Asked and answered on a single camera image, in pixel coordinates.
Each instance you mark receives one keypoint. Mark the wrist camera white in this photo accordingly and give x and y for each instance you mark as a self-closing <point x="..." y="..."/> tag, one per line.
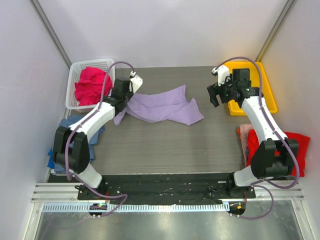
<point x="135" y="82"/>
<point x="223" y="74"/>

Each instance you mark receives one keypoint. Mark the purple t shirt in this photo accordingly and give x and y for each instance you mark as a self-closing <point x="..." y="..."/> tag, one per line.
<point x="171" y="105"/>

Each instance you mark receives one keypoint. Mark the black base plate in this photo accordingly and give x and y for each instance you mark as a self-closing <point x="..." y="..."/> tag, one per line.
<point x="168" y="189"/>

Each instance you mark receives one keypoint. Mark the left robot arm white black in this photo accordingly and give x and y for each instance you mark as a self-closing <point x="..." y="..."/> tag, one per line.
<point x="71" y="144"/>

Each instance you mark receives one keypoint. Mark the pink crumpled shirt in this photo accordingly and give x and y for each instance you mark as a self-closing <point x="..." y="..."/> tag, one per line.
<point x="89" y="87"/>

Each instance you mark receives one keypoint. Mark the yellow plastic tray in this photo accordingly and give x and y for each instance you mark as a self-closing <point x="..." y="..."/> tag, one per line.
<point x="233" y="107"/>

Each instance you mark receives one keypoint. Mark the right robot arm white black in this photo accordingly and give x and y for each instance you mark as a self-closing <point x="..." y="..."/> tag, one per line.
<point x="276" y="155"/>

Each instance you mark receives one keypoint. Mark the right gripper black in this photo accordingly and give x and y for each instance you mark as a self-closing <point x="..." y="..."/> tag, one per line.
<point x="219" y="92"/>

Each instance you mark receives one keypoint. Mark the peach folded shirt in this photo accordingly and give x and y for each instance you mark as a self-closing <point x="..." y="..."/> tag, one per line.
<point x="243" y="131"/>

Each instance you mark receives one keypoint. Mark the white slotted cable duct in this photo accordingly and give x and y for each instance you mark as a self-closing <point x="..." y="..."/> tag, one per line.
<point x="90" y="207"/>

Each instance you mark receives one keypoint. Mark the red folded shirt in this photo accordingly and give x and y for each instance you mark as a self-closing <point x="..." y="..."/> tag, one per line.
<point x="303" y="141"/>

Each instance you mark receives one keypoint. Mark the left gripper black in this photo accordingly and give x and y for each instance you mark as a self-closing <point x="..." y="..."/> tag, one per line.
<point x="127" y="99"/>

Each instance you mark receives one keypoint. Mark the white plastic basket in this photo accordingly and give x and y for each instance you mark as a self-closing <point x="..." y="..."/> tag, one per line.
<point x="74" y="76"/>

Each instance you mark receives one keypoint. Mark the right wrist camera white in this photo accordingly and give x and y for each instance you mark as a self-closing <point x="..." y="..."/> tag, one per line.
<point x="223" y="74"/>

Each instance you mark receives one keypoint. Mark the blue checkered shirt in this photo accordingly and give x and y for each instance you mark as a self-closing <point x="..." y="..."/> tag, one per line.
<point x="66" y="122"/>

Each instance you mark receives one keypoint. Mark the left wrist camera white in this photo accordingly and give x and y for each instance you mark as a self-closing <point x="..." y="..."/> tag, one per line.
<point x="135" y="82"/>

